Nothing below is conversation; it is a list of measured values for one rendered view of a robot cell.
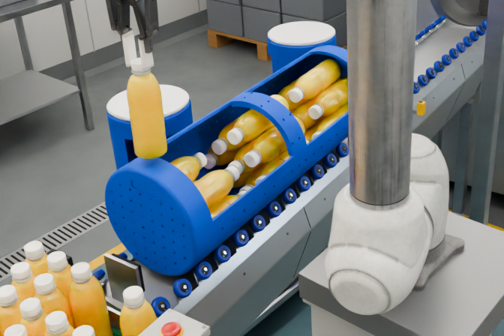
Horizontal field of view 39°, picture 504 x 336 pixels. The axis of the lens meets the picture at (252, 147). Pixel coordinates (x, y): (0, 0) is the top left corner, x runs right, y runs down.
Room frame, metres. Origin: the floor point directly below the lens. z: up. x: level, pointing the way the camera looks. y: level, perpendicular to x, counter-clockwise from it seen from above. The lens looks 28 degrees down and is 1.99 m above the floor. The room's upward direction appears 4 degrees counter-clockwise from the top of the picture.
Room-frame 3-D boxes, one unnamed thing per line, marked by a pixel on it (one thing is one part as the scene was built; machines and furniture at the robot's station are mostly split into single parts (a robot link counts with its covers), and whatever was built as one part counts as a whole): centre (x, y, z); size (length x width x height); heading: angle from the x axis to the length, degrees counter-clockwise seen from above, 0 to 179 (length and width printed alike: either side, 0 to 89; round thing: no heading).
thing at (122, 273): (1.28, 0.31, 0.99); 0.10 x 0.02 x 0.12; 53
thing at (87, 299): (1.17, 0.37, 1.00); 0.07 x 0.07 x 0.19
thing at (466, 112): (2.85, -0.98, 0.31); 0.06 x 0.06 x 0.63; 53
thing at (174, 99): (2.18, 0.34, 1.03); 0.28 x 0.28 x 0.01
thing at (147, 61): (1.38, 0.20, 1.49); 0.03 x 0.01 x 0.07; 145
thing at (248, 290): (2.11, -0.33, 0.79); 2.17 x 0.29 x 0.34; 143
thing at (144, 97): (1.39, 0.22, 1.36); 0.07 x 0.07 x 0.19
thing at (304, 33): (2.76, -0.24, 1.03); 0.28 x 0.28 x 0.01
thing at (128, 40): (1.40, 0.24, 1.50); 0.03 x 0.01 x 0.07; 145
